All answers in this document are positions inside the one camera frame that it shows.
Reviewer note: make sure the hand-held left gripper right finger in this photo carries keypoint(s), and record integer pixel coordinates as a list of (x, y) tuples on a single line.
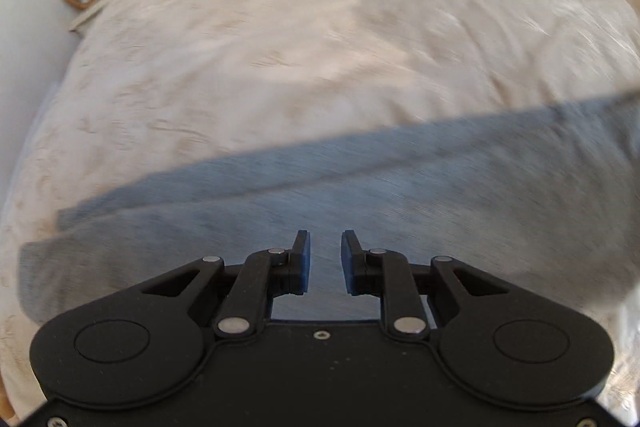
[(348, 263)]

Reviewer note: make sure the cream embroidered bedspread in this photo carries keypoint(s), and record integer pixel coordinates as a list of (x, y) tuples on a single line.
[(300, 32)]

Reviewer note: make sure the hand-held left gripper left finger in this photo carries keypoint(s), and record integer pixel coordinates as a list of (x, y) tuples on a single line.
[(302, 263)]

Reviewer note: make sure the grey-blue towel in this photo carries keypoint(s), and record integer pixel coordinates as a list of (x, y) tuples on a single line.
[(400, 192)]

